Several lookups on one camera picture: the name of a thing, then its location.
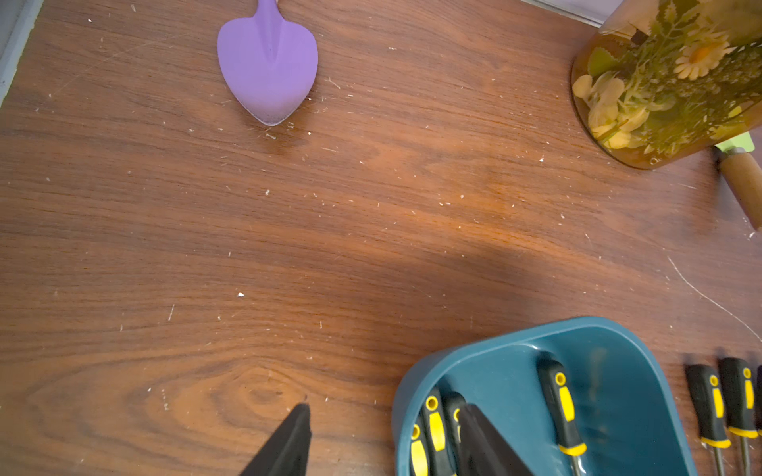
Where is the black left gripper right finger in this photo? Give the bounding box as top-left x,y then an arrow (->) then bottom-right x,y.
458,404 -> 533,476

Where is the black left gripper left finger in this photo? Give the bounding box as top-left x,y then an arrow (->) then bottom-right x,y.
240,403 -> 312,476

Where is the teal plastic storage box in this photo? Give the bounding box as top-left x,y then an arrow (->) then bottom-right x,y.
392,317 -> 696,475

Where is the potted artificial plant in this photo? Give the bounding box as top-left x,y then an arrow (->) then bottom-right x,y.
571,1 -> 761,170

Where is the green trowel wooden handle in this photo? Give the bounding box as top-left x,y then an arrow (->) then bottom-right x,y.
714,132 -> 761,232

